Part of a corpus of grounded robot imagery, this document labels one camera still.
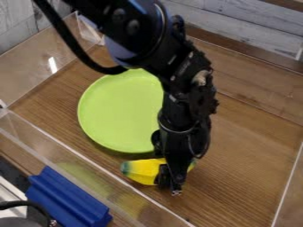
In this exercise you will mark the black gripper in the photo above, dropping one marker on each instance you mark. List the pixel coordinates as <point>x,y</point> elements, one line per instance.
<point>179,145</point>

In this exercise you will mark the yellow toy banana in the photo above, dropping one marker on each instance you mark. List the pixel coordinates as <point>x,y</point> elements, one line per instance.
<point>142,171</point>

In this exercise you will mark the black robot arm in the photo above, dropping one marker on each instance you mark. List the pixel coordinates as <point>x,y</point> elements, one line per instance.
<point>146,38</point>

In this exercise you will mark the green round plate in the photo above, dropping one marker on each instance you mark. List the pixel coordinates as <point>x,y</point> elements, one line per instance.
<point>118,111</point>

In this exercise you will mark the blue plastic clamp block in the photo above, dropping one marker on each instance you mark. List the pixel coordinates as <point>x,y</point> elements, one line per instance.
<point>63,201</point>

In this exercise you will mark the clear acrylic front wall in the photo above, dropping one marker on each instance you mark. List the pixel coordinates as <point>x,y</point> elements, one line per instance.
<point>63,174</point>

